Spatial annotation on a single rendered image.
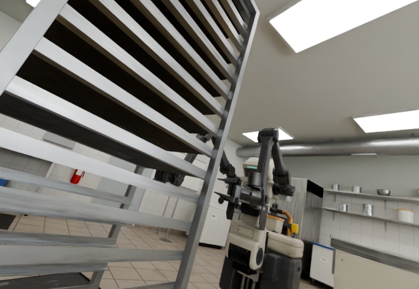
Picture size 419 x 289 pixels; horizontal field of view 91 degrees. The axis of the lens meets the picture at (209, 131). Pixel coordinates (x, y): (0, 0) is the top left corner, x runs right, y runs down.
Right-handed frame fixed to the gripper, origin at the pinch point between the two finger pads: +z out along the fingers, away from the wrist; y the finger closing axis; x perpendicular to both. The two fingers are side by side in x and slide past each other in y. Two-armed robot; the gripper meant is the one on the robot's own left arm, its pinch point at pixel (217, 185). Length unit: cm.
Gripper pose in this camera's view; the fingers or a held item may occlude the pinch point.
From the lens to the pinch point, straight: 86.5
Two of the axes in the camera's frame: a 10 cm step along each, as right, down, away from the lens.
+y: 2.4, -9.3, 2.9
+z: -8.9, -3.3, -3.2
